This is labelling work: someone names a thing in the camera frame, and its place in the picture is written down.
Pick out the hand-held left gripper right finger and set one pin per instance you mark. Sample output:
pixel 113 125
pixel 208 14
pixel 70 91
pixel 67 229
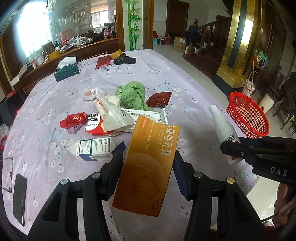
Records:
pixel 180 171

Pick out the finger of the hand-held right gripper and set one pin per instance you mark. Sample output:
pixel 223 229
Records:
pixel 240 151
pixel 277 142

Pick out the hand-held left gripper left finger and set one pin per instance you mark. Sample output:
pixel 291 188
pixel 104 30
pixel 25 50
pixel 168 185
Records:
pixel 115 165

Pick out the white spray bottle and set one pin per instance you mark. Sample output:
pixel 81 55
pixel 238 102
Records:
pixel 223 129

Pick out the orange medicine box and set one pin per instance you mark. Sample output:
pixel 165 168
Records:
pixel 143 176

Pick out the red plastic basket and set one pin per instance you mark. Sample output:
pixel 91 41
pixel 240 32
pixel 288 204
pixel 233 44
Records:
pixel 249 115

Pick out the red and white box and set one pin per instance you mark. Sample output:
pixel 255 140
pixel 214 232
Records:
pixel 93 121

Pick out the white pouch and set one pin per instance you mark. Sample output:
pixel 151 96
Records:
pixel 113 113

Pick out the long white medicine box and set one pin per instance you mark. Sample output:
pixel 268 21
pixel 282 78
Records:
pixel 148 114

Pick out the person's right hand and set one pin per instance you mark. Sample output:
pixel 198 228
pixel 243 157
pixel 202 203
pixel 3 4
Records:
pixel 282 193

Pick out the blue and white medicine box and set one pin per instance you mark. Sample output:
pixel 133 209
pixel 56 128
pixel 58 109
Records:
pixel 97 148

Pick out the white cylindrical container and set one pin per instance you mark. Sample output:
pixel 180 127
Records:
pixel 266 102

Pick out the white shopping bag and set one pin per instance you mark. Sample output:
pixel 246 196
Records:
pixel 248 89

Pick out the crumpled red wrapper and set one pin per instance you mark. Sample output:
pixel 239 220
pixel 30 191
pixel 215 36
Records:
pixel 74 119

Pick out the green knotted cloth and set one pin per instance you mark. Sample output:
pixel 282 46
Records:
pixel 133 92

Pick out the dark red foil packet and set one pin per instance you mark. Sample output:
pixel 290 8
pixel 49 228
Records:
pixel 159 98
pixel 103 62

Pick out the white plastic wrapper red print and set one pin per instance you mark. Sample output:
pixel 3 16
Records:
pixel 89 93

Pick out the green bag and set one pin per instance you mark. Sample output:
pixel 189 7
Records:
pixel 262 58

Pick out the purple floral tablecloth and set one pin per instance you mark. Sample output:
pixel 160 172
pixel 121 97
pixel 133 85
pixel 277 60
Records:
pixel 161 76

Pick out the wooden staircase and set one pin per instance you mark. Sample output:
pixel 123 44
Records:
pixel 208 60

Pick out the black smartphone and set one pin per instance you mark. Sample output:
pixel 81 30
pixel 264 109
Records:
pixel 19 199

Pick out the gold pillar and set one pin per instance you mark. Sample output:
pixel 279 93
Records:
pixel 235 46

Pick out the teal tissue box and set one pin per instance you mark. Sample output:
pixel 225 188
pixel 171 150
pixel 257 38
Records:
pixel 67 71

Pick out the black-framed glasses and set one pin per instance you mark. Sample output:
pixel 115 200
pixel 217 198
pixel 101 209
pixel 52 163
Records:
pixel 8 176

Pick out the brown tape roll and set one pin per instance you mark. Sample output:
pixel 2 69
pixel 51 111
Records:
pixel 115 55

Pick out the wooden sideboard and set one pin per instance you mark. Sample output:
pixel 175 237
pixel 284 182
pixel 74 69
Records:
pixel 92 49

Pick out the dark bag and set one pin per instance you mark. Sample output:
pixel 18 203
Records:
pixel 7 111

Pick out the cardboard box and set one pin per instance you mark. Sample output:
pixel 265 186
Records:
pixel 179 45

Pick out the dark jacket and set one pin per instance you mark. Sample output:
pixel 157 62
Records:
pixel 193 34

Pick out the metal pot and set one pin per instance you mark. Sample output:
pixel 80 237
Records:
pixel 38 60

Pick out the pile of colourful gift boxes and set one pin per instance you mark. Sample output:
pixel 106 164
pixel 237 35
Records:
pixel 163 40

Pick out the wooden door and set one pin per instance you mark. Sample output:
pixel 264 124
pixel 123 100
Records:
pixel 177 18

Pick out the green bamboo wall decal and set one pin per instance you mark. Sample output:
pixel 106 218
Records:
pixel 131 25

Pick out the large wall mirror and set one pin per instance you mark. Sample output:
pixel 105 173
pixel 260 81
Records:
pixel 34 23

